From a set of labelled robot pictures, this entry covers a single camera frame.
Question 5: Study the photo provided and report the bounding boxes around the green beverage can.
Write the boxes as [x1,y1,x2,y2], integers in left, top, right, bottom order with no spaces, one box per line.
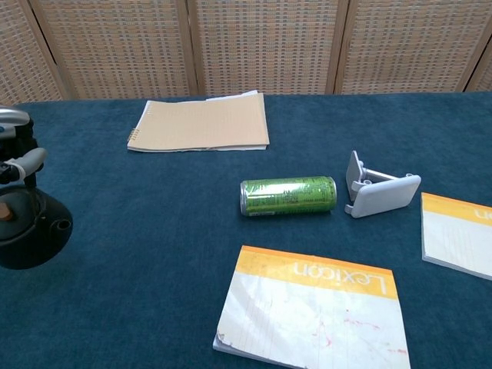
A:
[240,175,338,218]

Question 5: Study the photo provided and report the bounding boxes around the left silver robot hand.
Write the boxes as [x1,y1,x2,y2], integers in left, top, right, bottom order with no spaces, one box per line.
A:
[0,107,48,188]

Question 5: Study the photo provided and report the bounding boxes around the grey folding phone stand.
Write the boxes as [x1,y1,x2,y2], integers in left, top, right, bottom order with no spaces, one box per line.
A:
[344,150,422,219]

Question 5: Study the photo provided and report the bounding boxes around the blue velvet tablecloth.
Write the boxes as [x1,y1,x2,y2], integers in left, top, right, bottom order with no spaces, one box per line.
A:
[0,91,492,369]

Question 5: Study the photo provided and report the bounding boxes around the woven wooden folding screen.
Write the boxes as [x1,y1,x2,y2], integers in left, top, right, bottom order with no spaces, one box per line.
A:
[0,0,492,114]

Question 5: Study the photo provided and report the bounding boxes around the brown spiral notebook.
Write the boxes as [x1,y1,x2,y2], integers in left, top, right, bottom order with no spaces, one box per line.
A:
[127,90,271,153]

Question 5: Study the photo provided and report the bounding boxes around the Lexicon yellow white notepad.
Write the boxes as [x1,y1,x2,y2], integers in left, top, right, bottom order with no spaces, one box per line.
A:
[212,244,412,369]

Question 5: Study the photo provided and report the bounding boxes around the small black teapot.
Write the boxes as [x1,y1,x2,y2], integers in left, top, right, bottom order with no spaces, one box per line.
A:
[0,187,74,271]

